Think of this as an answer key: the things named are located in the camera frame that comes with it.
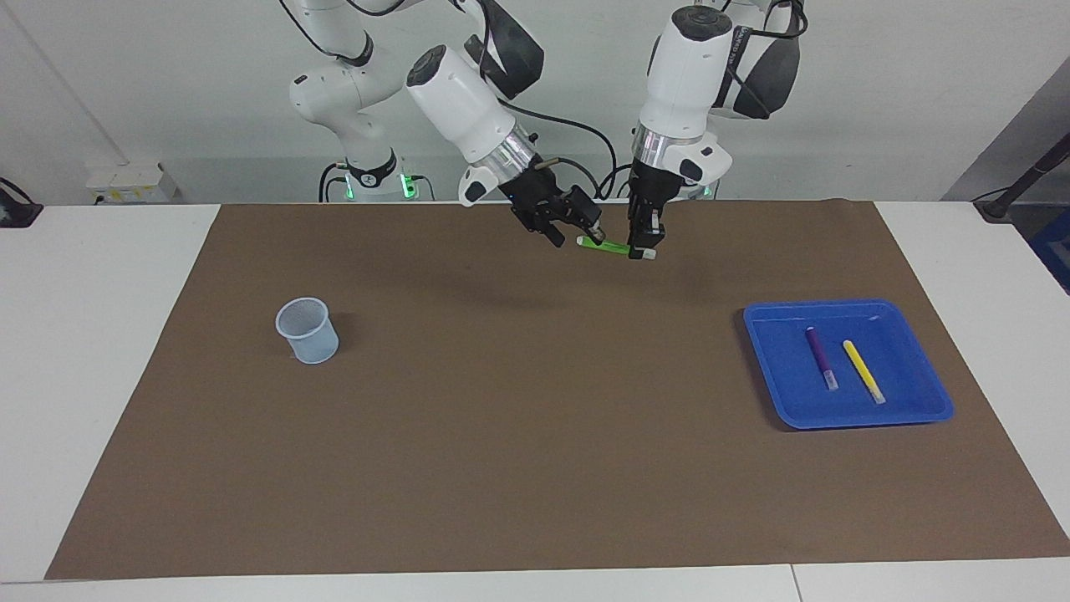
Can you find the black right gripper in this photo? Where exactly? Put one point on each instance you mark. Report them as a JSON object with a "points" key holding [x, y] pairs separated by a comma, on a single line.
{"points": [[543, 201]]}

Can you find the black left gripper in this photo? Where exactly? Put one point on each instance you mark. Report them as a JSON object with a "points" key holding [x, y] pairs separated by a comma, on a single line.
{"points": [[648, 188]]}

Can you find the green highlighter pen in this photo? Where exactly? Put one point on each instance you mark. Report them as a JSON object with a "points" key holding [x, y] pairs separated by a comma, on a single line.
{"points": [[610, 247]]}

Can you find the purple highlighter pen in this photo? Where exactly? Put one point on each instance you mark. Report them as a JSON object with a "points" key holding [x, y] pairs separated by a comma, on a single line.
{"points": [[821, 358]]}

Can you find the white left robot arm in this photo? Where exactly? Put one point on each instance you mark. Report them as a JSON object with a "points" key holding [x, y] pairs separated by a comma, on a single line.
{"points": [[690, 75]]}

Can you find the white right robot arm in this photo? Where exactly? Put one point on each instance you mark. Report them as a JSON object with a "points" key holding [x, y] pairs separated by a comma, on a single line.
{"points": [[460, 100]]}

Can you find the brown table mat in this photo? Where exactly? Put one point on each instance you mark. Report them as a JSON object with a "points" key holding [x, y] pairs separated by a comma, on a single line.
{"points": [[535, 418]]}

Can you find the yellow highlighter pen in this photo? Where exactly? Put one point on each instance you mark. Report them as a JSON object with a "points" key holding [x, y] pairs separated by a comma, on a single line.
{"points": [[864, 374]]}

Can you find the translucent plastic cup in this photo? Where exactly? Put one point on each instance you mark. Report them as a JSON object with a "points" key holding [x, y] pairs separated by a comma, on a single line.
{"points": [[309, 339]]}

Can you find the blue plastic tray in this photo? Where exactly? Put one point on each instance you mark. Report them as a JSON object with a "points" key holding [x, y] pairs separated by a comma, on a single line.
{"points": [[903, 368]]}

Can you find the black stand pole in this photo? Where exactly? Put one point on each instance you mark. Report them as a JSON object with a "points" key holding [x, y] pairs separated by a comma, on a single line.
{"points": [[1024, 180]]}

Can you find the blue box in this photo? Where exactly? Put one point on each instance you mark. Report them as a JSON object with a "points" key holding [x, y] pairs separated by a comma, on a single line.
{"points": [[1055, 251]]}

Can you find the white wall socket box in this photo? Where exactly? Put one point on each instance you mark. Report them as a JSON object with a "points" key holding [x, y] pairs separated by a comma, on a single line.
{"points": [[129, 184]]}

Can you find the black clamp mount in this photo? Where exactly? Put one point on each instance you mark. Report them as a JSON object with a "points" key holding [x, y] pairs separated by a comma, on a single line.
{"points": [[15, 211]]}

